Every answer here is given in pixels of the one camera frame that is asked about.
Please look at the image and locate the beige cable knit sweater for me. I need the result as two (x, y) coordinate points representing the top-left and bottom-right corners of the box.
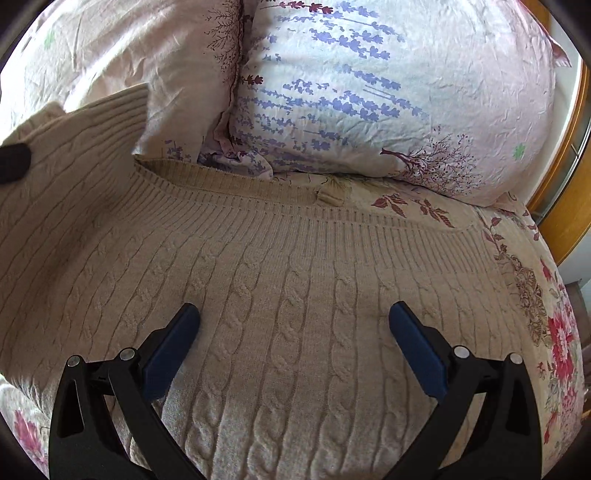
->
(0, 83), (533, 480)

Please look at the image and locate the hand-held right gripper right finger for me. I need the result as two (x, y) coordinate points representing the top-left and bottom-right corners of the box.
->
(382, 301), (542, 480)

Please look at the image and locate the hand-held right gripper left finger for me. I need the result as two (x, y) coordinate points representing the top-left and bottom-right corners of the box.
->
(47, 302), (206, 480)

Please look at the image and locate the pink floral pillow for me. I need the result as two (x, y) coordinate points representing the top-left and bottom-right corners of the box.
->
(0, 0), (246, 163)

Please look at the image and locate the pink pillow with purple flowers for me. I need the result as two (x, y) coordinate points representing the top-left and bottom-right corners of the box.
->
(198, 0), (574, 209)

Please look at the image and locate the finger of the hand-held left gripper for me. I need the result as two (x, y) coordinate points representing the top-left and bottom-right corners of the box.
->
(0, 143), (33, 185)

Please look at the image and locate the wooden bed headboard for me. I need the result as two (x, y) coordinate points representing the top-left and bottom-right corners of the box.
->
(526, 9), (591, 267)

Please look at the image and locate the floral bed sheet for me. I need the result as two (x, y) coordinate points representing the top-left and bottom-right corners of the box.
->
(0, 174), (588, 480)

